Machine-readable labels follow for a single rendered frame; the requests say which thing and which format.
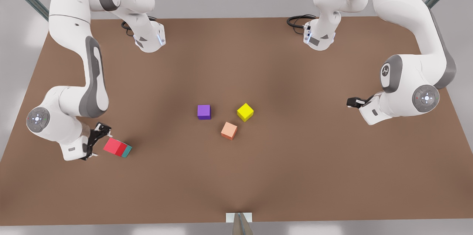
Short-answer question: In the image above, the yellow wooden cube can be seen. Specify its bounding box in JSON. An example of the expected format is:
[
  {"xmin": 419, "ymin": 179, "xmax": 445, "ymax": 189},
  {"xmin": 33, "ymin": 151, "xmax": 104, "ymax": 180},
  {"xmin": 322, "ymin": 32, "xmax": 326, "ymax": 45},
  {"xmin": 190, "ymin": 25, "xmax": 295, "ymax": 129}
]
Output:
[{"xmin": 237, "ymin": 103, "xmax": 255, "ymax": 122}]

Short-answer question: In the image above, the orange wooden cube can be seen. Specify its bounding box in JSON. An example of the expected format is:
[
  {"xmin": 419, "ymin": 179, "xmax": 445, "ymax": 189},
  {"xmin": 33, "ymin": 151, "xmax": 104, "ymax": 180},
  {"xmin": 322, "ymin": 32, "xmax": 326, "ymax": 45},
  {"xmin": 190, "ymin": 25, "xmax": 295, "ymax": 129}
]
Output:
[{"xmin": 221, "ymin": 122, "xmax": 238, "ymax": 140}]

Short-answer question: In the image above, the pale frame post foot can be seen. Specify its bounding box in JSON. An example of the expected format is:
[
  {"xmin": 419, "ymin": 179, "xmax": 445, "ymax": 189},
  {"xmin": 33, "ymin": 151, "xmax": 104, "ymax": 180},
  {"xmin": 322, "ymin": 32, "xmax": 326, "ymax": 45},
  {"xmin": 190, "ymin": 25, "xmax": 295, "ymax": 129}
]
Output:
[{"xmin": 226, "ymin": 213, "xmax": 253, "ymax": 223}]

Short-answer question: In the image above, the black cable loop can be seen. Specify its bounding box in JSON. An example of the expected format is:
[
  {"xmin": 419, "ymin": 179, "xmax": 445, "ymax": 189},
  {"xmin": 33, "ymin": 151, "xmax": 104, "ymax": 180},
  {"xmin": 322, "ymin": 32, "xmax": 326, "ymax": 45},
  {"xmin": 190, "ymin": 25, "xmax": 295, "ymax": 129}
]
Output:
[
  {"xmin": 287, "ymin": 14, "xmax": 318, "ymax": 35},
  {"xmin": 121, "ymin": 16, "xmax": 158, "ymax": 37}
]

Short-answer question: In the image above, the red wooden cube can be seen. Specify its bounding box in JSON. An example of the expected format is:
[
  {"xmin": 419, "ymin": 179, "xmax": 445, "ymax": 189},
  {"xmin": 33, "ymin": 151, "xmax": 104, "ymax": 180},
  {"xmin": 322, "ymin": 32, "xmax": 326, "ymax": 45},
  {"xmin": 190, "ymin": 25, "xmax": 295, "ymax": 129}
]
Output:
[{"xmin": 103, "ymin": 137, "xmax": 128, "ymax": 157}]

